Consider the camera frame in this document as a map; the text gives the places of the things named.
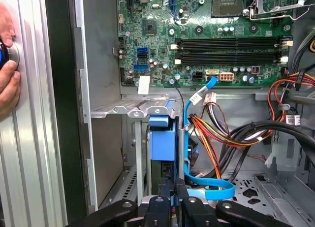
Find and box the person's hand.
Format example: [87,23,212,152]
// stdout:
[0,1,22,122]

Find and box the green motherboard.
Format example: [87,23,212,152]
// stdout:
[117,0,295,88]

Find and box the CPU socket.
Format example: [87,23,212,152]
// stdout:
[211,0,245,19]

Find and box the metal disk bay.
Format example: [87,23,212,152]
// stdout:
[90,98,190,213]

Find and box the white plug with wires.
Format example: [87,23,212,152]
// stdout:
[203,92,222,119]

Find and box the black open PC case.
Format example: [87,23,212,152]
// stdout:
[44,0,315,227]

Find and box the orange red yellow power wire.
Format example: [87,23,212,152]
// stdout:
[188,114,274,188]

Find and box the beige board power socket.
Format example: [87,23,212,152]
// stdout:
[220,72,235,83]

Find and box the hard disk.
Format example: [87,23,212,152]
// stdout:
[146,100,180,200]

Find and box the blue data wire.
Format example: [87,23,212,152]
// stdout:
[182,75,236,201]

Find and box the white paper sticker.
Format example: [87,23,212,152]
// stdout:
[137,75,151,95]

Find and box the round black tool blue ring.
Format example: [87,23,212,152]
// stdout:
[0,38,21,71]

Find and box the black chipset chip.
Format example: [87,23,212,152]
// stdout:
[142,19,158,36]

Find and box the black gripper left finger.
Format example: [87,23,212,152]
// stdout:
[65,178,173,227]

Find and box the blue expansion slot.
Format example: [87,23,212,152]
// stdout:
[169,0,178,21]

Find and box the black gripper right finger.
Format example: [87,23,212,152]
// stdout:
[174,178,293,227]

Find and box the black RAM slot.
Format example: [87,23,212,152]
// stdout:
[181,52,283,59]
[171,43,294,51]
[174,57,288,65]
[177,37,281,45]

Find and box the black expansion slot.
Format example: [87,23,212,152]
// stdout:
[126,0,135,17]

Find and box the red orange wire bundle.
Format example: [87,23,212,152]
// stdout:
[267,69,315,124]

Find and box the metal locking lever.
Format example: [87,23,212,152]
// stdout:
[249,4,315,22]

